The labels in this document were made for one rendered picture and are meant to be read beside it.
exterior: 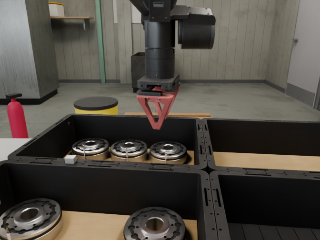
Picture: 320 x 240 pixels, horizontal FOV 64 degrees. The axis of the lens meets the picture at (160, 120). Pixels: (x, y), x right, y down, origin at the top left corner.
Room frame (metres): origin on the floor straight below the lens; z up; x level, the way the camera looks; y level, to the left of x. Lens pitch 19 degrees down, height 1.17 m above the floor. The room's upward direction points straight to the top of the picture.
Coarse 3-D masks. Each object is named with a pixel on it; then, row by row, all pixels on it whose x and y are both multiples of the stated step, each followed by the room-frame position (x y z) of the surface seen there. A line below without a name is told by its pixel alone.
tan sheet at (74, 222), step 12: (72, 216) 0.41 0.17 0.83; (84, 216) 0.41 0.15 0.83; (96, 216) 0.41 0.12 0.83; (108, 216) 0.41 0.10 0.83; (120, 216) 0.41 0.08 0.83; (72, 228) 0.37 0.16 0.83; (84, 228) 0.37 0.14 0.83; (96, 228) 0.37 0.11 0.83; (108, 228) 0.37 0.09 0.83; (120, 228) 0.37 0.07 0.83; (192, 228) 0.37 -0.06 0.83
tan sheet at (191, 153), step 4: (148, 152) 0.68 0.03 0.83; (188, 152) 0.68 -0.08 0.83; (192, 152) 0.68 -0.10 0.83; (108, 156) 0.66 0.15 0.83; (148, 156) 0.66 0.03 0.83; (188, 156) 0.66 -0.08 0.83; (192, 156) 0.66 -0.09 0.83; (148, 160) 0.63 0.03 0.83; (188, 160) 0.63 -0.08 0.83; (192, 160) 0.63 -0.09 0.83; (188, 164) 0.61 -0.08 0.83; (192, 164) 0.61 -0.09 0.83
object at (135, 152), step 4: (120, 140) 0.70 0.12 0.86; (124, 140) 0.70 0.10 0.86; (128, 140) 0.70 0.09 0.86; (132, 140) 0.70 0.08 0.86; (136, 140) 0.70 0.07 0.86; (116, 144) 0.67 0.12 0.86; (140, 144) 0.67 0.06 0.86; (144, 144) 0.67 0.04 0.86; (112, 148) 0.64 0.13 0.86; (116, 148) 0.65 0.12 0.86; (120, 148) 0.64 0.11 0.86; (136, 148) 0.64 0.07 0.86; (140, 148) 0.65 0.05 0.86; (144, 148) 0.64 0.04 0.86; (112, 152) 0.63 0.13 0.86; (116, 152) 0.62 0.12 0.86; (120, 152) 0.62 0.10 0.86; (124, 152) 0.62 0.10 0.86; (128, 152) 0.62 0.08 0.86; (132, 152) 0.62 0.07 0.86; (136, 152) 0.62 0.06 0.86; (140, 152) 0.62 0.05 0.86; (124, 156) 0.61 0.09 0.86; (128, 156) 0.61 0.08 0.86
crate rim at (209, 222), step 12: (0, 168) 0.42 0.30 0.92; (60, 168) 0.42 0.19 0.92; (72, 168) 0.42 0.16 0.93; (84, 168) 0.42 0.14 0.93; (96, 168) 0.42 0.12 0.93; (108, 168) 0.42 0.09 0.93; (120, 168) 0.41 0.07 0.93; (132, 168) 0.41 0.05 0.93; (144, 168) 0.41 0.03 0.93; (156, 168) 0.41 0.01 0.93; (168, 168) 0.41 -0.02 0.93; (204, 180) 0.37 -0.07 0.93; (204, 192) 0.36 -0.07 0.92; (204, 204) 0.31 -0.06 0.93; (204, 216) 0.29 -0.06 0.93; (204, 228) 0.27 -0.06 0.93; (216, 228) 0.26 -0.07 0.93
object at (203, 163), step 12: (60, 120) 0.68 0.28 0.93; (192, 120) 0.70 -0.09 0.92; (48, 132) 0.60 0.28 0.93; (24, 144) 0.52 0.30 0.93; (204, 144) 0.52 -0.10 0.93; (12, 156) 0.46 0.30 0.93; (24, 156) 0.46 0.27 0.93; (204, 156) 0.46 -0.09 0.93; (180, 168) 0.42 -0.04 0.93; (192, 168) 0.41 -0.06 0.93; (204, 168) 0.42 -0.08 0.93
